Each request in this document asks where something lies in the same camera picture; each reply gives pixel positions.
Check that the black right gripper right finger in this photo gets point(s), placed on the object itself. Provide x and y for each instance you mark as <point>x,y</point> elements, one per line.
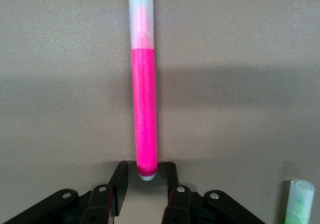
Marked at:
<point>185,206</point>

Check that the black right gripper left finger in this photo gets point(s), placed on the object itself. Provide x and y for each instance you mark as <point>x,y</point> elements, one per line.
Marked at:
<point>100,204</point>

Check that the pink highlighter pen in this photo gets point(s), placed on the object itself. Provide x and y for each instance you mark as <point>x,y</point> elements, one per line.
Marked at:
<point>143,109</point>

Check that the green highlighter pen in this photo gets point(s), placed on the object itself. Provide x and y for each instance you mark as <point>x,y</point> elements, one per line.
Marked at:
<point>300,204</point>

